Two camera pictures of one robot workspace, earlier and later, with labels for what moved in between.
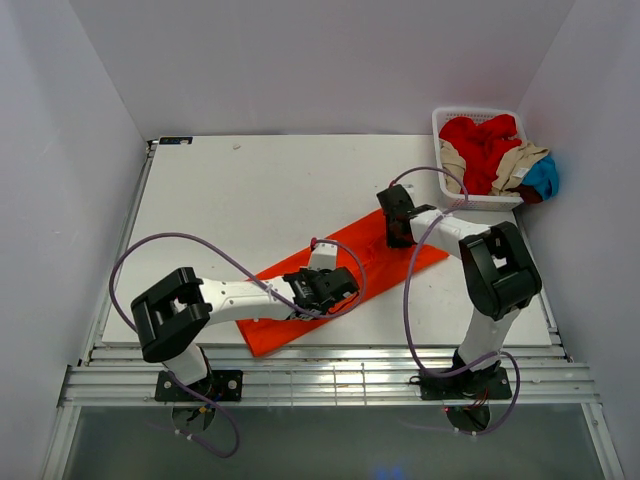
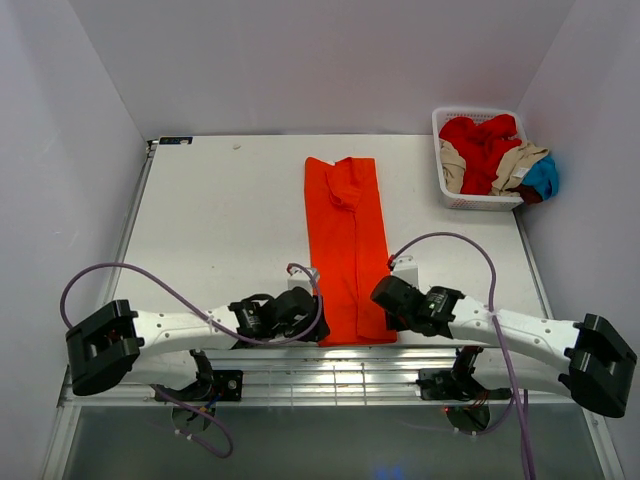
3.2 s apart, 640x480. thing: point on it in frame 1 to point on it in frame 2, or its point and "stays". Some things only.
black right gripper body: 392,242 to 397,322
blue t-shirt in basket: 543,176 stays
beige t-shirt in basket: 510,175 stays
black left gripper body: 309,275 to 299,328
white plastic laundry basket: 476,202 stays
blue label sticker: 175,140 stays
